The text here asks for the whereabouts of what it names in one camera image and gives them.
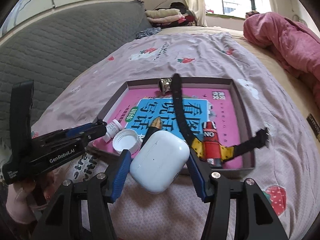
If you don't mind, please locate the red black lighter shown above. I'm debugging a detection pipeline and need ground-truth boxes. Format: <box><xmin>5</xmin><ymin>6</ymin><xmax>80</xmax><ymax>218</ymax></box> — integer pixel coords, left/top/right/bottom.
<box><xmin>202</xmin><ymin>121</ymin><xmax>222</xmax><ymax>168</ymax></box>

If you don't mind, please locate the stack of folded blankets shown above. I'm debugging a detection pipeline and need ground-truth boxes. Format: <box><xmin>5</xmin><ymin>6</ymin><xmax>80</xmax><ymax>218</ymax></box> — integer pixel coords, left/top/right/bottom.
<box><xmin>145</xmin><ymin>2</ymin><xmax>195</xmax><ymax>29</ymax></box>

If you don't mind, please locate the pink crumpled quilt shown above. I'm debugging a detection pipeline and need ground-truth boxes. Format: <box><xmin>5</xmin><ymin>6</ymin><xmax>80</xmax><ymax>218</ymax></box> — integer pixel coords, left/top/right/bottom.
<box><xmin>244</xmin><ymin>12</ymin><xmax>319</xmax><ymax>106</ymax></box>

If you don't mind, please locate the pink blue children's book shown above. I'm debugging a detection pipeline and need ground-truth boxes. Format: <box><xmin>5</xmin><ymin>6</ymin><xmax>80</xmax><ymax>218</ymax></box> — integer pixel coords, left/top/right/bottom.
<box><xmin>93</xmin><ymin>87</ymin><xmax>244</xmax><ymax>170</ymax></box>

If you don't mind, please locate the person's left hand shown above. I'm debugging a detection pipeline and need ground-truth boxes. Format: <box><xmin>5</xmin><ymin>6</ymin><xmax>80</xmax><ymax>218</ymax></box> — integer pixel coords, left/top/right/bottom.
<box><xmin>6</xmin><ymin>171</ymin><xmax>56</xmax><ymax>225</ymax></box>

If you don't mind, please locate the black gold lettered case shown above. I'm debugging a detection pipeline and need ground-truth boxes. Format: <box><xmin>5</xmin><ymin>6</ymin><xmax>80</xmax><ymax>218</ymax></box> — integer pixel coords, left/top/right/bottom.
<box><xmin>306</xmin><ymin>113</ymin><xmax>320</xmax><ymax>141</ymax></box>

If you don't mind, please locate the yellow black wrist watch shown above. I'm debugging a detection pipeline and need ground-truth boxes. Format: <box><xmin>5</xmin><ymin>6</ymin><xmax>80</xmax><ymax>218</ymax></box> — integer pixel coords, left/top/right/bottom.
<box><xmin>171</xmin><ymin>74</ymin><xmax>269</xmax><ymax>166</ymax></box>

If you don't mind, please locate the brass metal knob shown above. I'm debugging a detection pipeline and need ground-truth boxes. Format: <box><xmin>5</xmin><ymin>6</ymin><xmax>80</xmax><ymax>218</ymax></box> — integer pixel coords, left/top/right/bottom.
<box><xmin>158</xmin><ymin>78</ymin><xmax>172</xmax><ymax>95</ymax></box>

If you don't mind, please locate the small white pill bottle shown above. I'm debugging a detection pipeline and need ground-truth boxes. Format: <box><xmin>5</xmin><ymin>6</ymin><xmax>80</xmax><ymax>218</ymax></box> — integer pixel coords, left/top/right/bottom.
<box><xmin>103</xmin><ymin>119</ymin><xmax>123</xmax><ymax>143</ymax></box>

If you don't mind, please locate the white plastic bottle cap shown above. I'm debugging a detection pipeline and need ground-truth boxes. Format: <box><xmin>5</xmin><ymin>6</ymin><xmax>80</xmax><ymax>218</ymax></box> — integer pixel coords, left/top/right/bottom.
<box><xmin>112</xmin><ymin>129</ymin><xmax>141</xmax><ymax>154</ymax></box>

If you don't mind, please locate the dark patterned cloth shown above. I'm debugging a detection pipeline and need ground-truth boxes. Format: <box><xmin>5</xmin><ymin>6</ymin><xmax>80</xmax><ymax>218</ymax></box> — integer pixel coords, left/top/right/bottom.
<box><xmin>136</xmin><ymin>27</ymin><xmax>162</xmax><ymax>39</ymax></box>

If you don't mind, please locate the white earbuds case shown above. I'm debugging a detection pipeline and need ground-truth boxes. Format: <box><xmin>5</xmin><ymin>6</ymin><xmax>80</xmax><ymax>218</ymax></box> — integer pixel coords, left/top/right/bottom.
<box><xmin>130</xmin><ymin>131</ymin><xmax>190</xmax><ymax>194</ymax></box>

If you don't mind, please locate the grey quilted headboard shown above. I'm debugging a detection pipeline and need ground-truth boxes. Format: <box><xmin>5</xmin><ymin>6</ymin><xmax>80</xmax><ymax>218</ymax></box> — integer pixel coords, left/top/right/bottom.
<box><xmin>1</xmin><ymin>0</ymin><xmax>150</xmax><ymax>141</ymax></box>

